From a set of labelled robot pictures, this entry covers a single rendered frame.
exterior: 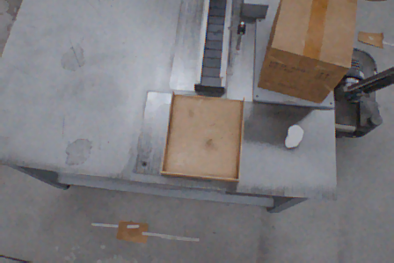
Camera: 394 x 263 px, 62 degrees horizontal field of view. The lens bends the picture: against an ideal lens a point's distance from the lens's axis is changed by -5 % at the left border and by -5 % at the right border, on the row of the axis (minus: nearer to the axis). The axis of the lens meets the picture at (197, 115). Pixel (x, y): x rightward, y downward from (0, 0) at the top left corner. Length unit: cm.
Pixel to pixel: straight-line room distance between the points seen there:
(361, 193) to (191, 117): 129
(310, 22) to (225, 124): 44
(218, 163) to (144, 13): 69
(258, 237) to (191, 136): 96
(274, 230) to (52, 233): 125
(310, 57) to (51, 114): 92
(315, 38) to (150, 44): 63
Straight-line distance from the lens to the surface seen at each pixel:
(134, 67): 134
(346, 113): 204
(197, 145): 119
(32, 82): 144
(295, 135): 122
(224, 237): 199
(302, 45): 107
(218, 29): 135
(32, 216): 220
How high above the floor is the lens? 198
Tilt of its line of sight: 69 degrees down
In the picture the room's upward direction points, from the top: 1 degrees counter-clockwise
